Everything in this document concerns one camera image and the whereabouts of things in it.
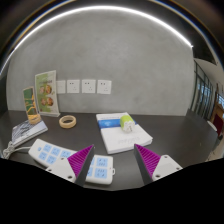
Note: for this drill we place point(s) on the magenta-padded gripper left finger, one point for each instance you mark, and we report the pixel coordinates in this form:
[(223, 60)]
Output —
[(63, 168)]

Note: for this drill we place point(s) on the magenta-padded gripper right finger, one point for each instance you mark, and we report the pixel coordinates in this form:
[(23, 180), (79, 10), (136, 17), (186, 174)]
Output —
[(165, 166)]

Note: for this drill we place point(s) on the green and white charger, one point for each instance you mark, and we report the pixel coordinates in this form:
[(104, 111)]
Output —
[(126, 122)]

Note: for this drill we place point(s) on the white power strip blue sockets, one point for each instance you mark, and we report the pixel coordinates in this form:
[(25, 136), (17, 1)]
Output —
[(50, 151)]

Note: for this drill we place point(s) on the white and blue book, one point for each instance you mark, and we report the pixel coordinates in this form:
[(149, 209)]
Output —
[(126, 143)]

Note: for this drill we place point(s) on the beige tape roll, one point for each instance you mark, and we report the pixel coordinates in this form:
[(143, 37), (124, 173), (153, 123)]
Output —
[(61, 122), (34, 120)]

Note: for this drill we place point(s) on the grey booklet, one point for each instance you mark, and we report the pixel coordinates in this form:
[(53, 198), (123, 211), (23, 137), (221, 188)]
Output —
[(28, 131)]

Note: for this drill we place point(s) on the small green sign card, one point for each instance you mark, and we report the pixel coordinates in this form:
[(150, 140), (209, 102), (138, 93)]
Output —
[(30, 101)]

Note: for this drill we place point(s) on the large menu sign acrylic stand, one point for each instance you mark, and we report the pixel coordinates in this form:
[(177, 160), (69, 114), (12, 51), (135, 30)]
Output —
[(46, 93)]

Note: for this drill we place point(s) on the black-framed glass partition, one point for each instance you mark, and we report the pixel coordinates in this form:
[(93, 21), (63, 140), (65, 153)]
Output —
[(203, 96)]

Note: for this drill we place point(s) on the white ceiling light strip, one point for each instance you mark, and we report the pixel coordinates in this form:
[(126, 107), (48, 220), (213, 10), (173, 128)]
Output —
[(100, 7)]

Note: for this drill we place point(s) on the white wall switch plate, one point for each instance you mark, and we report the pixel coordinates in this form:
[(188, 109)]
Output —
[(61, 87)]

